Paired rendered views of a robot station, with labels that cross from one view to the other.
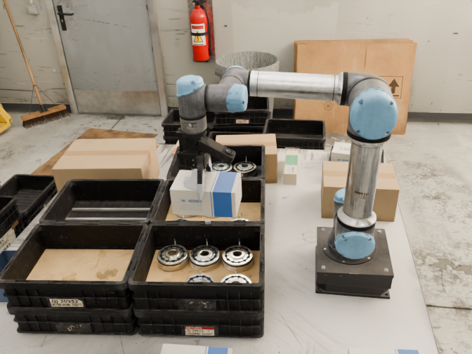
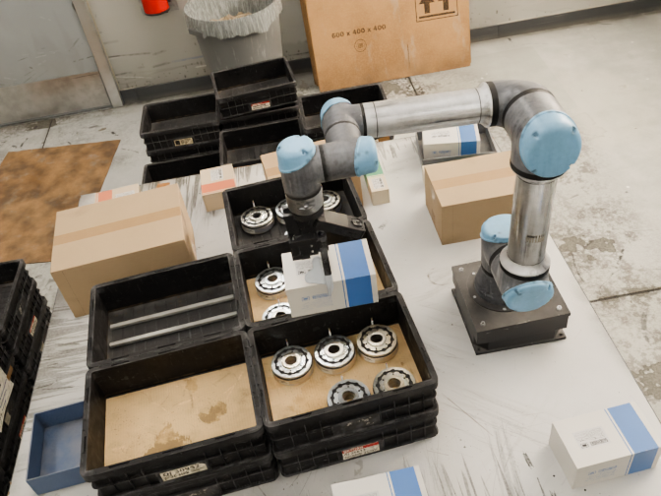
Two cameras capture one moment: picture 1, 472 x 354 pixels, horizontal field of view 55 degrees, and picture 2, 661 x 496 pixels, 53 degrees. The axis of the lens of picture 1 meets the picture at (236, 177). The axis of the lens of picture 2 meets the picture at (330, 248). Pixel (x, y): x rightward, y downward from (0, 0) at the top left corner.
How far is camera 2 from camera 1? 45 cm
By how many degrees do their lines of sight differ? 15
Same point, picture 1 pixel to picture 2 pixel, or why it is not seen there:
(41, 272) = (120, 436)
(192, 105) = (306, 181)
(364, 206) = (539, 250)
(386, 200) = not seen: hidden behind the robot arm
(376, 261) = not seen: hidden behind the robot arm
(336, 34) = not seen: outside the picture
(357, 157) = (529, 197)
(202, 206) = (332, 299)
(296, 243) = (424, 290)
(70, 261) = (152, 408)
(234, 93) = (363, 153)
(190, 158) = (309, 244)
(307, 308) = (475, 379)
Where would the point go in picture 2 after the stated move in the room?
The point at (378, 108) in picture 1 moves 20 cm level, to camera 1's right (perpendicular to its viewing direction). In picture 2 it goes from (559, 139) to (650, 111)
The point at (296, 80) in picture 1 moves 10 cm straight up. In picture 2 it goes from (429, 108) to (427, 64)
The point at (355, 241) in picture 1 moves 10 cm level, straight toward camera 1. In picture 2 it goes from (531, 293) to (541, 326)
